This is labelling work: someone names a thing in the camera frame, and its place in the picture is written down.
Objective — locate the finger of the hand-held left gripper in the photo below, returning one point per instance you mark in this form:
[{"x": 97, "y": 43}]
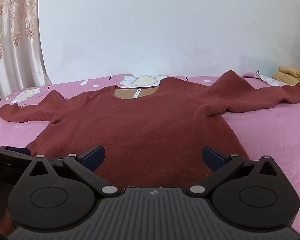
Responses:
[{"x": 15, "y": 155}]

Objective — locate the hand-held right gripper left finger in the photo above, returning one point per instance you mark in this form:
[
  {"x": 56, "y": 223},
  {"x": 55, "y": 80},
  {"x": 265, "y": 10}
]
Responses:
[{"x": 96, "y": 156}]

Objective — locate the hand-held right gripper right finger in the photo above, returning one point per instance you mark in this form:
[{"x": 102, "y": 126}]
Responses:
[{"x": 211, "y": 156}]

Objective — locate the red-brown knit sweater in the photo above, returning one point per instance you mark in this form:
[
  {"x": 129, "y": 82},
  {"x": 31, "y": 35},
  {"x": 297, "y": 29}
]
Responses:
[{"x": 140, "y": 120}]

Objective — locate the pink floral bed sheet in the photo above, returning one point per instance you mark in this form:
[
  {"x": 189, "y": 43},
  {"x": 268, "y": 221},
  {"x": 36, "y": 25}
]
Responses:
[{"x": 265, "y": 130}]

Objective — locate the pink zippered pillow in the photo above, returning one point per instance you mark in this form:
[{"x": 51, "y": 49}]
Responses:
[{"x": 261, "y": 78}]

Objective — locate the yellow folded cloth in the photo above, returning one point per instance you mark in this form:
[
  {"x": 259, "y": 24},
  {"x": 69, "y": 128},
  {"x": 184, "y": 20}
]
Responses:
[{"x": 290, "y": 76}]

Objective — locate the beige patterned curtain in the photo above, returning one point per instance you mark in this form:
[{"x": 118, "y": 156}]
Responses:
[{"x": 12, "y": 35}]

